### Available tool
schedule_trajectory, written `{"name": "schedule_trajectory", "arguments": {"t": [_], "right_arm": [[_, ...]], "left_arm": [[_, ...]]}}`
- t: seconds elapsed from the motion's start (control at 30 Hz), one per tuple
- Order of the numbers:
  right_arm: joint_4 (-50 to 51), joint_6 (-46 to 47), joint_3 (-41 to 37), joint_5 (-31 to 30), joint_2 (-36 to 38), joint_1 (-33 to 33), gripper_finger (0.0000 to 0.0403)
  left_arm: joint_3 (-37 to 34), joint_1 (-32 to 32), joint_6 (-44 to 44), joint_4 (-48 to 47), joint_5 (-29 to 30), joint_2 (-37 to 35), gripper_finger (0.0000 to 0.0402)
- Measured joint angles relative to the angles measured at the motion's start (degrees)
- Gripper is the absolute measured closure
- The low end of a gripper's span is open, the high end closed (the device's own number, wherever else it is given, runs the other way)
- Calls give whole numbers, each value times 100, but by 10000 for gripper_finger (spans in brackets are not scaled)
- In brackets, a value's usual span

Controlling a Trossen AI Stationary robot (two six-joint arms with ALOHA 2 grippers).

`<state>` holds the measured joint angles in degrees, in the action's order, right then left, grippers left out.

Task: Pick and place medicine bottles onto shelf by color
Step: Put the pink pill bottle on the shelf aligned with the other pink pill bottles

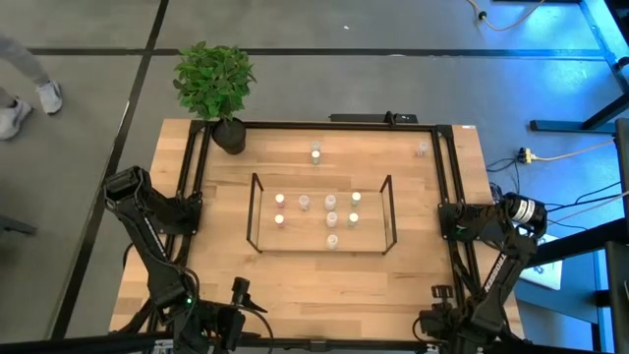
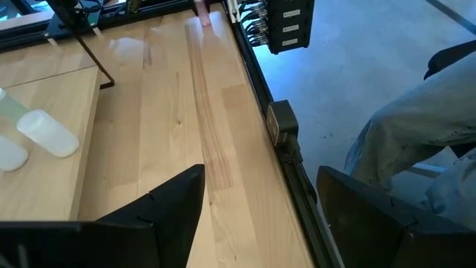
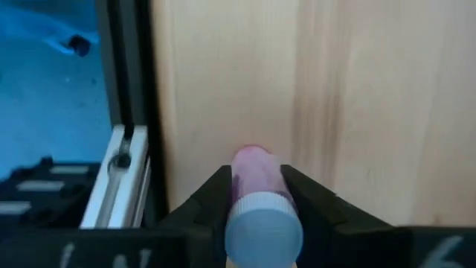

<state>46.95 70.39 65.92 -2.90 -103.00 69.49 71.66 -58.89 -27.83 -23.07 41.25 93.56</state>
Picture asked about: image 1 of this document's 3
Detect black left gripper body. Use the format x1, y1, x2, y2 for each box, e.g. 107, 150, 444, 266
196, 276, 252, 346

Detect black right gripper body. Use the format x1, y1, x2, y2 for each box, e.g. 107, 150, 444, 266
417, 283, 472, 346

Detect white printed box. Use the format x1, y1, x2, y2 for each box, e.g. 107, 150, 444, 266
528, 233, 564, 291

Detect black plant pot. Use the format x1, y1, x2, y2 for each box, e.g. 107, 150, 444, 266
210, 116, 248, 156

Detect black bar device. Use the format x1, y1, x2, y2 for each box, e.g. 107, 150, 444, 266
328, 111, 420, 125

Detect green artificial plant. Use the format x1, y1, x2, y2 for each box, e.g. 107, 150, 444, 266
172, 41, 257, 122

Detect grey chair base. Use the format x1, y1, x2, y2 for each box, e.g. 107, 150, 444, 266
0, 214, 38, 237

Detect person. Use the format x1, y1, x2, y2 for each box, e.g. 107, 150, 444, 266
0, 32, 65, 143

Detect wooden shelf black metal frame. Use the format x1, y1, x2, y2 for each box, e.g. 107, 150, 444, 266
245, 169, 398, 256

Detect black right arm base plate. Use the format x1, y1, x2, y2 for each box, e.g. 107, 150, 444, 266
438, 202, 492, 242

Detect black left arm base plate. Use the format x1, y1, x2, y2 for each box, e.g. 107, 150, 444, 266
142, 194, 205, 236

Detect black horizontal frame beam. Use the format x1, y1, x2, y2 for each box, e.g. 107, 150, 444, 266
0, 331, 629, 354

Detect beige power cord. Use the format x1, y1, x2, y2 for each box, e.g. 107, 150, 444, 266
533, 140, 618, 163

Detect black desk leg frame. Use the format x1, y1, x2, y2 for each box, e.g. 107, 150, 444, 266
529, 0, 629, 133

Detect white floor cable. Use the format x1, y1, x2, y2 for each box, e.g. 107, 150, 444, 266
466, 0, 546, 31

